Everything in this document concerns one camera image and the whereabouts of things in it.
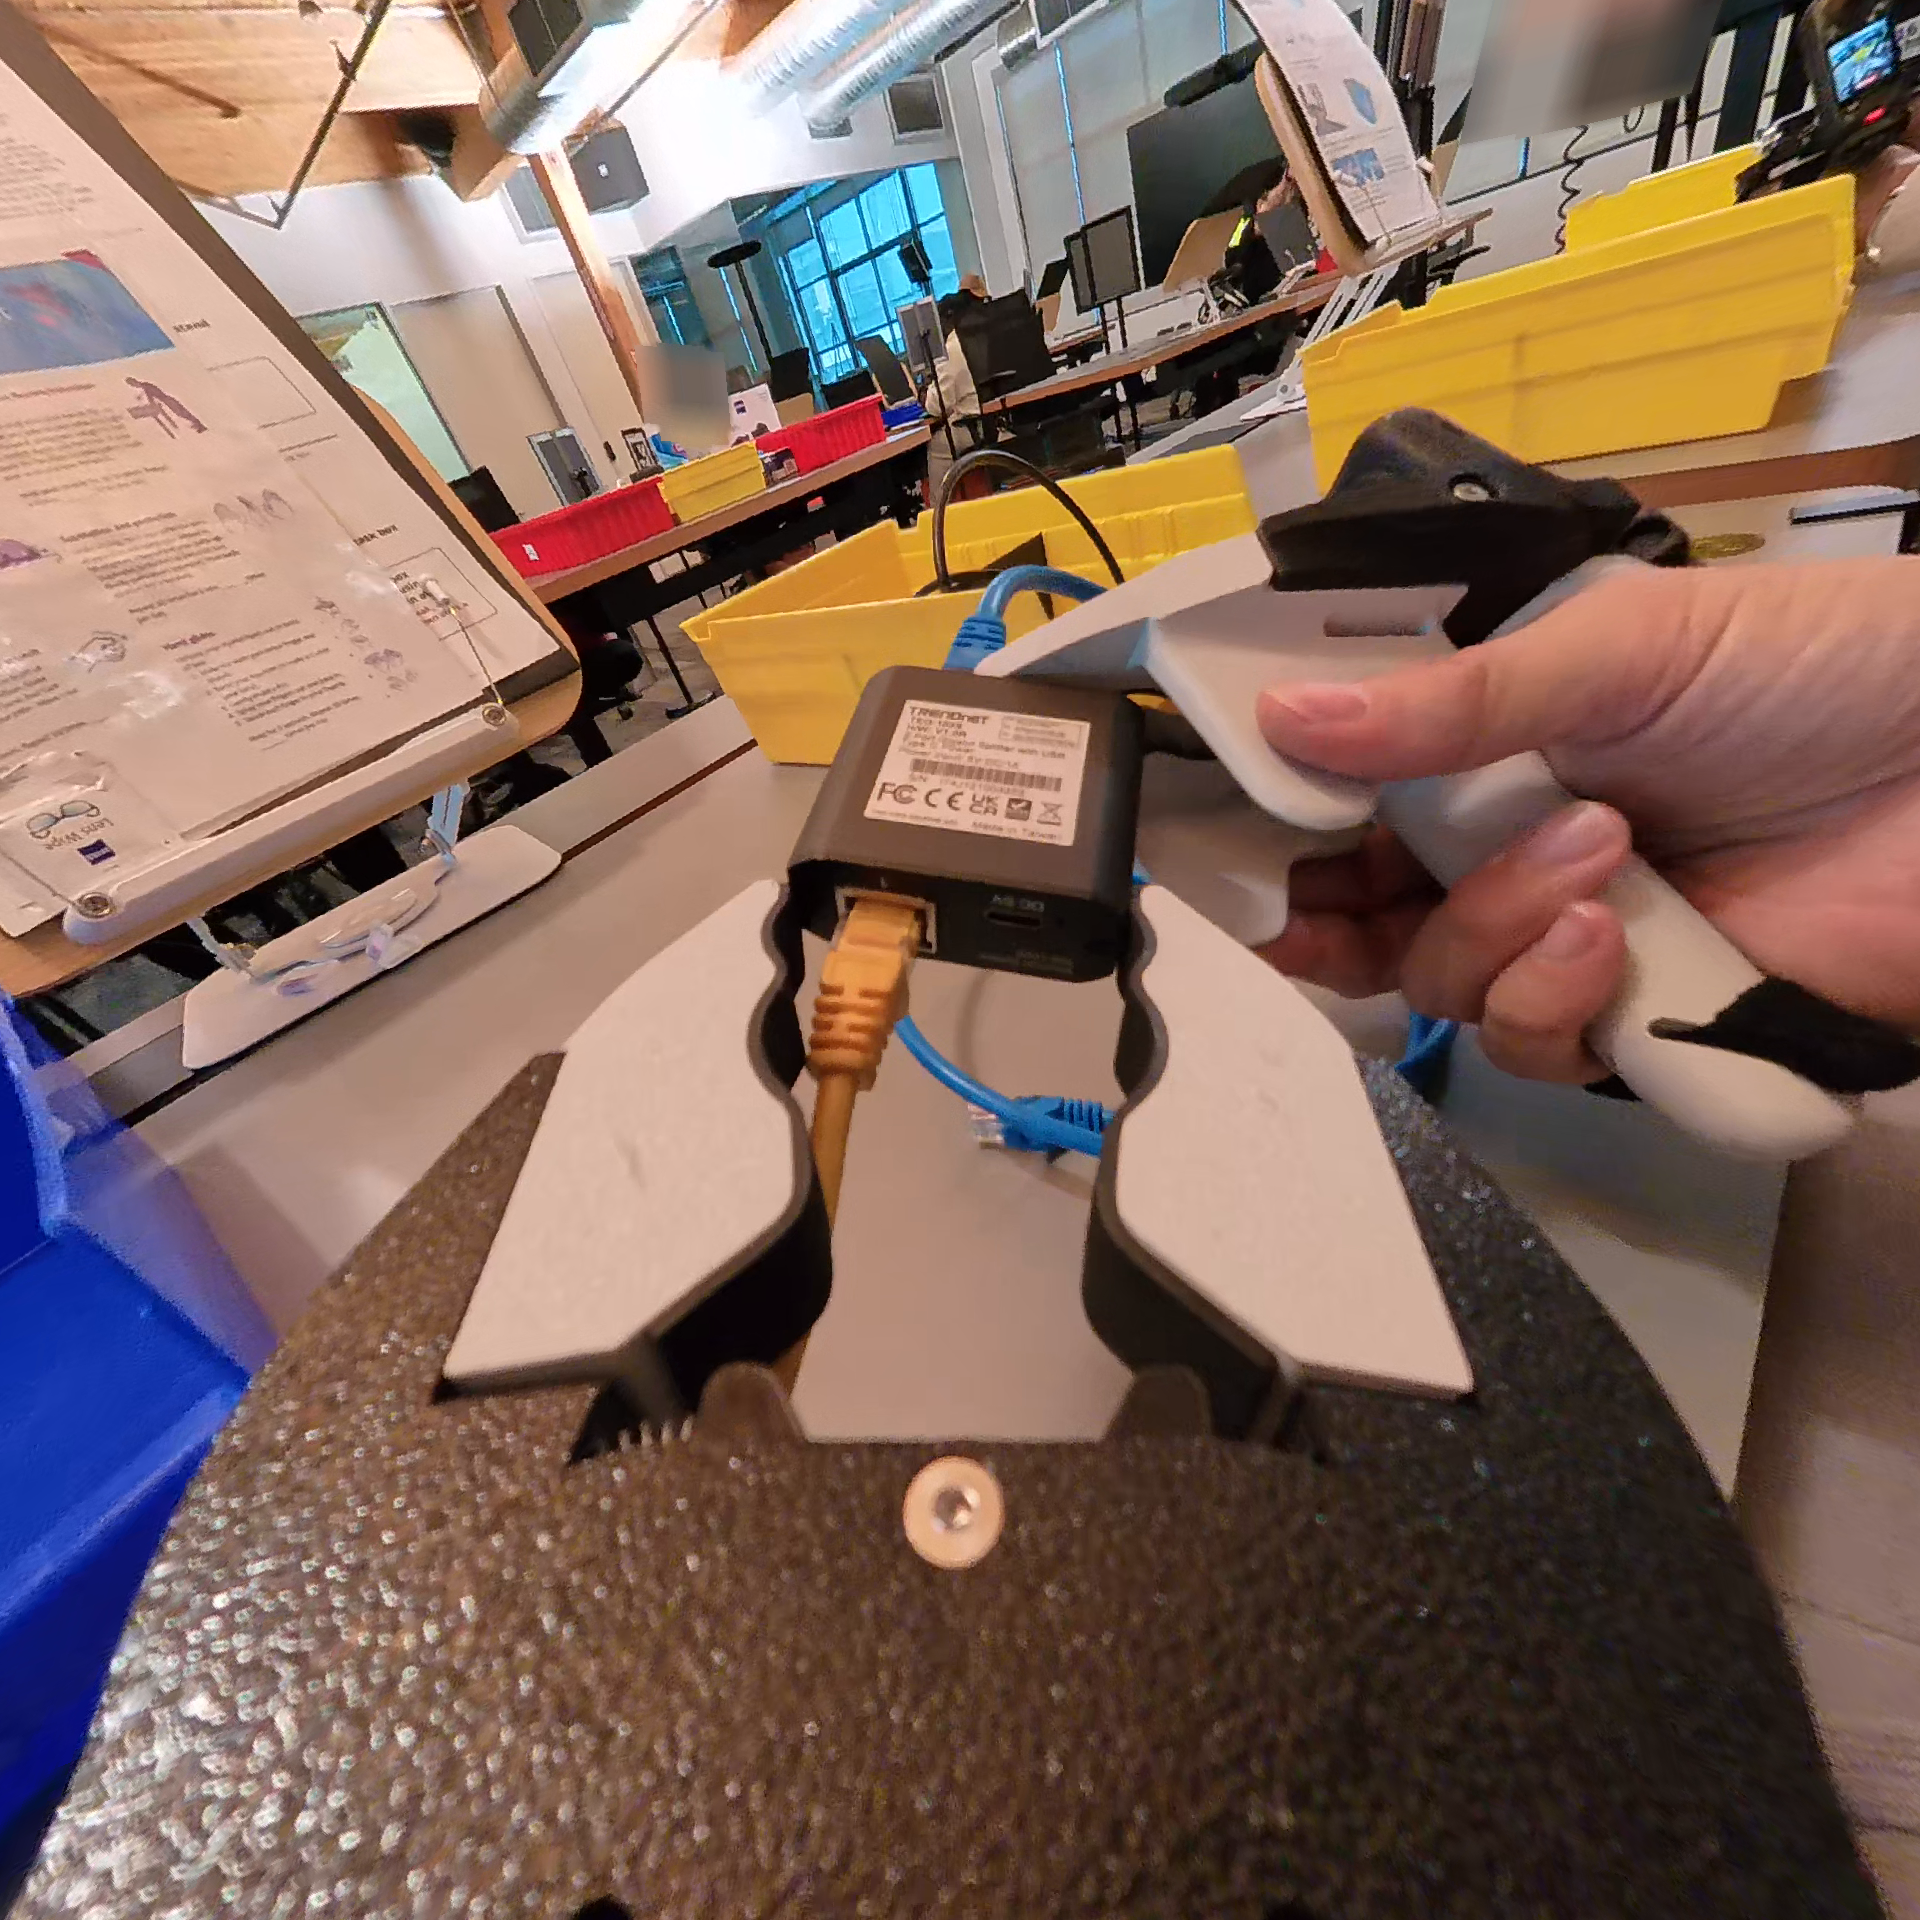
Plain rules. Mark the red storage bin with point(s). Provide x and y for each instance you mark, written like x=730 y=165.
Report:
x=826 y=436
x=585 y=523

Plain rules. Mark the person's right hand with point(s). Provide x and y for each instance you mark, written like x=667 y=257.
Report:
x=1771 y=721

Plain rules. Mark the laminated instruction sheet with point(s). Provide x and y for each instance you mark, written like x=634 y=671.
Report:
x=1350 y=105
x=195 y=495

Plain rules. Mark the black ceiling speaker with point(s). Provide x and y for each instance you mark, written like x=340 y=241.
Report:
x=606 y=167

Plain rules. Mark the large black screen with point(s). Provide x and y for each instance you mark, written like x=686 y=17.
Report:
x=1192 y=149

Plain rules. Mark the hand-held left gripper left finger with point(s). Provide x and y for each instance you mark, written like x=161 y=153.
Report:
x=646 y=1169

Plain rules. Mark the black network adapter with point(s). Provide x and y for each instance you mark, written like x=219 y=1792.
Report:
x=977 y=779

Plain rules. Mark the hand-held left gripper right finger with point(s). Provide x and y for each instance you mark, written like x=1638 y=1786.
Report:
x=1276 y=1183

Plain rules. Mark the large grid window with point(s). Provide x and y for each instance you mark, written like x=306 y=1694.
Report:
x=853 y=270

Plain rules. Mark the wooden clipboard board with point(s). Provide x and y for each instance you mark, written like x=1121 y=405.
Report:
x=1306 y=165
x=519 y=647

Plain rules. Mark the blue storage bin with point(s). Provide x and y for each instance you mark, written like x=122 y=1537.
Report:
x=90 y=1425

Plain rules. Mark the silver ventilation duct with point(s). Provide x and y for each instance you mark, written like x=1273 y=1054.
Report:
x=853 y=61
x=570 y=88

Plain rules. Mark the grey desk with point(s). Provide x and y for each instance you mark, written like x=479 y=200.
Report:
x=660 y=840

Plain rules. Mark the white lens wipe packet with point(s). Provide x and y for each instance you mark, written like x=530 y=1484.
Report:
x=75 y=849

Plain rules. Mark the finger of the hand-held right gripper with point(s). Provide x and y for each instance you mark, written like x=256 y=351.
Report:
x=1097 y=637
x=1216 y=674

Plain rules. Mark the yellow storage bin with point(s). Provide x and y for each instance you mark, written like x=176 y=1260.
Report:
x=1664 y=193
x=811 y=661
x=1573 y=359
x=711 y=478

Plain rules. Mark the white document stand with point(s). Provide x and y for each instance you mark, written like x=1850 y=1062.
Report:
x=451 y=886

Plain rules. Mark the computer monitor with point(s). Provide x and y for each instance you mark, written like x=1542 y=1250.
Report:
x=1102 y=253

